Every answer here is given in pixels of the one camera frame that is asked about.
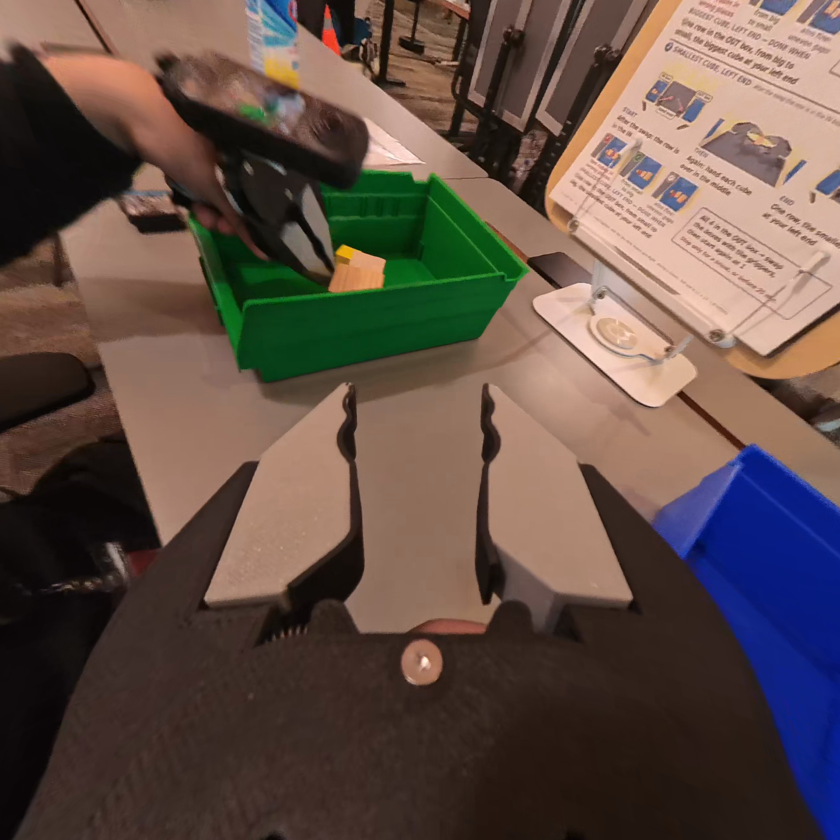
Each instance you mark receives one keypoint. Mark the white stand base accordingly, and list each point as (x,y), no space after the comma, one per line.
(623,367)

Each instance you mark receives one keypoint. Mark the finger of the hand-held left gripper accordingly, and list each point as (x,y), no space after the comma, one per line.
(295,246)
(318,229)

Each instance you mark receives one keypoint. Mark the person's torso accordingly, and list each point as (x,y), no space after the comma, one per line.
(59,656)

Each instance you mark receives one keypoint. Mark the yellow cube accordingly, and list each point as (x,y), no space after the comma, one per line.
(348,253)

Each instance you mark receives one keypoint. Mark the white wipes canister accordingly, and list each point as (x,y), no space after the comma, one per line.
(272,39)

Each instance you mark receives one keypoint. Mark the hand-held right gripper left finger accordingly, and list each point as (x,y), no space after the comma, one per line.
(289,518)

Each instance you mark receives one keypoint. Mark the orange traffic cone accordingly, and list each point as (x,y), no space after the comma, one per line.
(331,33)

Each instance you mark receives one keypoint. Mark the person's left forearm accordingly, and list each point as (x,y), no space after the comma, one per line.
(46,151)

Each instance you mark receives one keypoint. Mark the black office chair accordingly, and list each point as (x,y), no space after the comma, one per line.
(39,387)

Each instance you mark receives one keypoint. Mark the blue plastic bin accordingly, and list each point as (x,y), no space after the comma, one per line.
(774,590)

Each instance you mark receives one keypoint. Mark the instruction board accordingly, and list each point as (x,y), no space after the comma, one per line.
(709,164)

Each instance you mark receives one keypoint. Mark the large wooden cube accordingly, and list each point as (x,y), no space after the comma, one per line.
(358,275)

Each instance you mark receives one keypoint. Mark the green plastic bin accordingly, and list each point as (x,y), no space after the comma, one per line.
(367,328)

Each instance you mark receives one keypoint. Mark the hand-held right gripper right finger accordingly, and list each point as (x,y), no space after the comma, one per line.
(551,518)

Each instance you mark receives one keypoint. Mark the black battery pack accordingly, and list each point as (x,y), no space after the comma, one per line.
(154,213)

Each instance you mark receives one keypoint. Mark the printed paper sheet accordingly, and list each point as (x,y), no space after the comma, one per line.
(390,148)

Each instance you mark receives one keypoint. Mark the grey folding tables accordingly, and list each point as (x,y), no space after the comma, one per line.
(525,65)

